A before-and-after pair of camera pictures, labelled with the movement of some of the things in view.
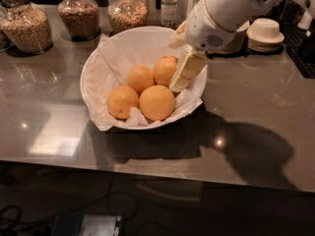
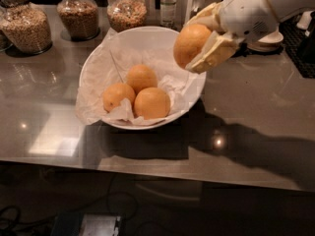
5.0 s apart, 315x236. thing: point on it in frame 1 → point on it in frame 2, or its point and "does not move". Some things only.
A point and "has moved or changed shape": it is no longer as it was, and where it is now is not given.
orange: x=140 y=77 does not move
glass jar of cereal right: x=127 y=11 does not move
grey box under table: x=87 y=224 does not move
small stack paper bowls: x=264 y=35 does not move
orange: x=164 y=70 has moved or changed shape
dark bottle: x=168 y=6 does not move
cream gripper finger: x=191 y=66 → x=218 y=48
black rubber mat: x=299 y=47 does not move
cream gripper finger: x=178 y=38 → x=210 y=17
